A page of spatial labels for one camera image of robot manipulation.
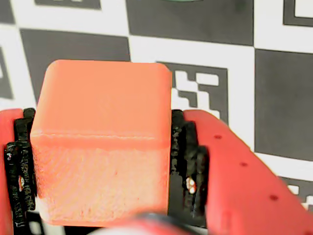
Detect black white checkerboard marker mat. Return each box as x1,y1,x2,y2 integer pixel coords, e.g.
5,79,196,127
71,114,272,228
0,0,313,235

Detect orange cube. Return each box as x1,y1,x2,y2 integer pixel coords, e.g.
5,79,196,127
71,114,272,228
30,59,173,227

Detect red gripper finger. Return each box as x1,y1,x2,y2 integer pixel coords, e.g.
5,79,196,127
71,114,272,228
0,107,38,235
170,109,313,235

